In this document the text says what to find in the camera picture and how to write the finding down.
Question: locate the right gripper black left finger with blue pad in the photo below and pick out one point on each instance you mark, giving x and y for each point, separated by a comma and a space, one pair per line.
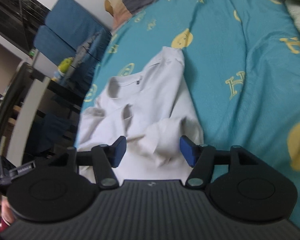
67, 185

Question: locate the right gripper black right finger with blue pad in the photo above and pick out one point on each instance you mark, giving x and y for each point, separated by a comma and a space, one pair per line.
238, 183

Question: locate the white t-shirt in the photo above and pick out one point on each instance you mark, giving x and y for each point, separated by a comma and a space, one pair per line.
152, 109

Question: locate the person's left hand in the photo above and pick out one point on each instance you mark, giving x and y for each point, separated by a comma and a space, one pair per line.
6, 212

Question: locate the teal bed sheet yellow print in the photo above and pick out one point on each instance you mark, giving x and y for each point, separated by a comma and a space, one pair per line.
242, 68

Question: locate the yellow green plush toy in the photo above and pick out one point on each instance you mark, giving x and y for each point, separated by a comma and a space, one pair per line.
62, 68

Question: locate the grey cloth on cushion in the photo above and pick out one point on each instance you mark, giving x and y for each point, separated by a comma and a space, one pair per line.
87, 47

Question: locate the white curved bed rail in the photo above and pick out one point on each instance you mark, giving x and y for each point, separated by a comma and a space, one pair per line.
25, 119

